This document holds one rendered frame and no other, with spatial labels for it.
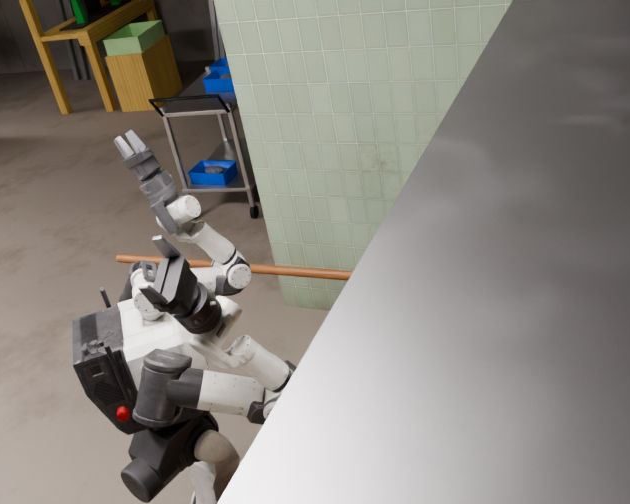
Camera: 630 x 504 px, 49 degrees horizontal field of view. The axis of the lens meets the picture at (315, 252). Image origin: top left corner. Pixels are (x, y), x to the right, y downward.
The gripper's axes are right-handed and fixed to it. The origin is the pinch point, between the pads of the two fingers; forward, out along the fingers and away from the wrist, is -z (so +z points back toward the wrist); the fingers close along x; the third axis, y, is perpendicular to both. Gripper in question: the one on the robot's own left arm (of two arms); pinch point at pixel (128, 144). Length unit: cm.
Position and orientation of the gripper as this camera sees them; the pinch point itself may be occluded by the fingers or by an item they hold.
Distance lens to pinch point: 197.5
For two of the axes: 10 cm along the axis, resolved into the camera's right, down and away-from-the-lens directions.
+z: 5.1, 8.0, 3.1
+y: -6.2, 5.9, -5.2
